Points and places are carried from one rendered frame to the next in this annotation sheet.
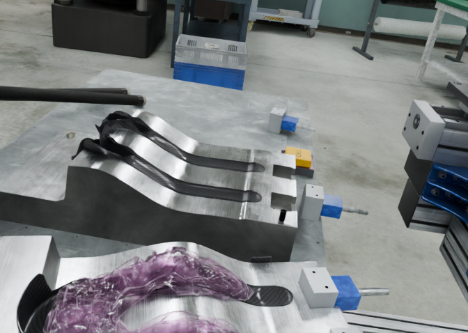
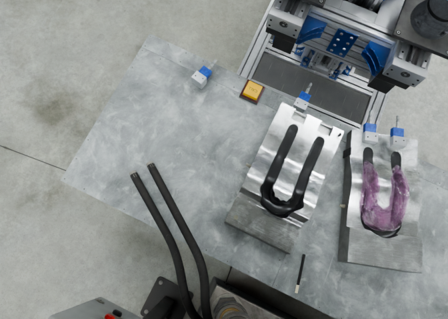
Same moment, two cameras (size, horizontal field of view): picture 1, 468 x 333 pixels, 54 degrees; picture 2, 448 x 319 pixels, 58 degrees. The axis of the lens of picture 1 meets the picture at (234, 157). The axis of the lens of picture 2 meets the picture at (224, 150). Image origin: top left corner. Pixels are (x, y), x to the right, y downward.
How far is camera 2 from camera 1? 144 cm
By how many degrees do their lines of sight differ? 60
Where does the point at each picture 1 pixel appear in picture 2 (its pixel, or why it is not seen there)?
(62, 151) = (253, 222)
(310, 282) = (373, 140)
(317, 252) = (327, 119)
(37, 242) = (353, 232)
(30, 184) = (287, 237)
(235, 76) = not seen: outside the picture
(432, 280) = not seen: outside the picture
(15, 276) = (371, 239)
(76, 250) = (313, 221)
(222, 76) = not seen: outside the picture
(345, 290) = (373, 128)
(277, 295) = (366, 151)
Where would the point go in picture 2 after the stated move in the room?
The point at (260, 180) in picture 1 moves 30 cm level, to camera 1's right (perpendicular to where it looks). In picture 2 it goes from (306, 131) to (332, 65)
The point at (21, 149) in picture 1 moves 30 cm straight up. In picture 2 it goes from (217, 246) to (219, 243)
